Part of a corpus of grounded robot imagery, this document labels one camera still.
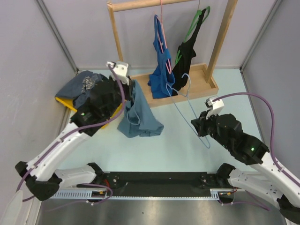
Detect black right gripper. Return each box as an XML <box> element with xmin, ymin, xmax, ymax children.
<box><xmin>191</xmin><ymin>109</ymin><xmax>232</xmax><ymax>150</ymax></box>

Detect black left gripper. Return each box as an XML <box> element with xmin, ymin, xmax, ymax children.
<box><xmin>105</xmin><ymin>75</ymin><xmax>135</xmax><ymax>118</ymax></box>

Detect grey-blue tank top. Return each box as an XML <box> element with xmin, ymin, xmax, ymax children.
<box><xmin>117</xmin><ymin>80</ymin><xmax>164</xmax><ymax>138</ymax></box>

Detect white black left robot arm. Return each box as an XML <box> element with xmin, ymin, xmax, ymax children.
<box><xmin>15</xmin><ymin>78</ymin><xmax>134</xmax><ymax>201</ymax></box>

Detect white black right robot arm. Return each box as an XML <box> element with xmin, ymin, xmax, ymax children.
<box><xmin>191</xmin><ymin>112</ymin><xmax>300</xmax><ymax>224</ymax></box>

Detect royal blue tank top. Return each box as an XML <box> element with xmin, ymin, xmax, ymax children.
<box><xmin>147</xmin><ymin>14</ymin><xmax>176</xmax><ymax>99</ymax></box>

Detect black tank top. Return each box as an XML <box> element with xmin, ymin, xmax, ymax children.
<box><xmin>171</xmin><ymin>8</ymin><xmax>208</xmax><ymax>96</ymax></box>

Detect green plastic hanger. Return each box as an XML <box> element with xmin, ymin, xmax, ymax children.
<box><xmin>175</xmin><ymin>6</ymin><xmax>210</xmax><ymax>65</ymax></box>

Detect dark blue printed shirt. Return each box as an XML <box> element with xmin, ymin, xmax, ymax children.
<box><xmin>55</xmin><ymin>70</ymin><xmax>108</xmax><ymax>109</ymax></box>

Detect yellow plastic tray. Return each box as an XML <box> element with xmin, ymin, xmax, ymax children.
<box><xmin>56</xmin><ymin>97</ymin><xmax>123</xmax><ymax>136</ymax></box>

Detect wooden clothes rack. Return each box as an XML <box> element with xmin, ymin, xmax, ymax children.
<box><xmin>106</xmin><ymin>0</ymin><xmax>220</xmax><ymax>108</ymax></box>

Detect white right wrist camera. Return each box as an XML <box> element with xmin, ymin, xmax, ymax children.
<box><xmin>205</xmin><ymin>96</ymin><xmax>225</xmax><ymax>119</ymax></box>

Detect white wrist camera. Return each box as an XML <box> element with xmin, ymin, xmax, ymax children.
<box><xmin>106</xmin><ymin>61</ymin><xmax>129</xmax><ymax>86</ymax></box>
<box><xmin>205</xmin><ymin>96</ymin><xmax>225</xmax><ymax>119</ymax></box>

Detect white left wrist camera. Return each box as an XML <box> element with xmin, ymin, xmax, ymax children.
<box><xmin>106</xmin><ymin>61</ymin><xmax>129</xmax><ymax>86</ymax></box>

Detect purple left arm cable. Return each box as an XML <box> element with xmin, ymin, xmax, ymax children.
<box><xmin>15</xmin><ymin>64</ymin><xmax>126</xmax><ymax>202</ymax></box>

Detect pink wire hanger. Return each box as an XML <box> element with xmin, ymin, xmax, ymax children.
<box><xmin>153</xmin><ymin>0</ymin><xmax>172</xmax><ymax>75</ymax></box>

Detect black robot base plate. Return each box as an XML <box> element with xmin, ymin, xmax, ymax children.
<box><xmin>103</xmin><ymin>172</ymin><xmax>237</xmax><ymax>199</ymax></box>

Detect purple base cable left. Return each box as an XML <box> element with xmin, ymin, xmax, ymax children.
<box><xmin>45</xmin><ymin>184</ymin><xmax>114</xmax><ymax>211</ymax></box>

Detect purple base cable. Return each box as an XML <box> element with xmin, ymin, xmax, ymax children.
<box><xmin>45</xmin><ymin>184</ymin><xmax>114</xmax><ymax>211</ymax></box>
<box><xmin>219</xmin><ymin>189</ymin><xmax>271</xmax><ymax>211</ymax></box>

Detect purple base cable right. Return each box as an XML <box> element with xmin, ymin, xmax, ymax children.
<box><xmin>219</xmin><ymin>189</ymin><xmax>271</xmax><ymax>211</ymax></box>

